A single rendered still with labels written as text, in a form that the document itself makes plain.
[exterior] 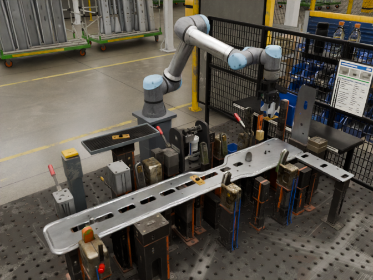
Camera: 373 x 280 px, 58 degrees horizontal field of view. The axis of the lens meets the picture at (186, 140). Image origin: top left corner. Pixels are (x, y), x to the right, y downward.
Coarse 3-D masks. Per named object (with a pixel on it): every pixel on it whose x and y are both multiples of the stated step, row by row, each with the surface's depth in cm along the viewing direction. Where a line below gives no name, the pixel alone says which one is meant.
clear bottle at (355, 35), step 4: (356, 24) 190; (360, 24) 190; (356, 28) 191; (352, 32) 193; (356, 32) 191; (352, 36) 193; (356, 36) 192; (360, 36) 192; (356, 40) 192; (356, 48) 195; (356, 52) 196; (352, 56) 196; (356, 56) 198
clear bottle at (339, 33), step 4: (340, 24) 198; (340, 28) 199; (336, 32) 200; (340, 32) 199; (344, 32) 200; (336, 36) 200; (340, 36) 199; (344, 36) 200; (332, 44) 204; (336, 44) 202; (340, 44) 202; (332, 48) 204; (336, 48) 203; (340, 48) 203; (332, 52) 205; (336, 52) 204; (340, 52) 204; (336, 56) 205
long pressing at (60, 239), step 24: (264, 144) 197; (288, 144) 197; (216, 168) 173; (240, 168) 174; (264, 168) 174; (144, 192) 156; (192, 192) 156; (72, 216) 140; (96, 216) 141; (120, 216) 141; (144, 216) 141; (48, 240) 129; (72, 240) 129
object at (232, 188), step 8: (224, 184) 153; (232, 184) 153; (224, 192) 154; (232, 192) 149; (240, 192) 151; (224, 200) 155; (232, 200) 150; (240, 200) 152; (224, 208) 157; (232, 208) 152; (224, 216) 160; (232, 216) 156; (224, 224) 162; (232, 224) 159; (224, 232) 163; (232, 232) 160; (216, 240) 170; (224, 240) 165; (232, 240) 161; (224, 248) 165; (232, 248) 165
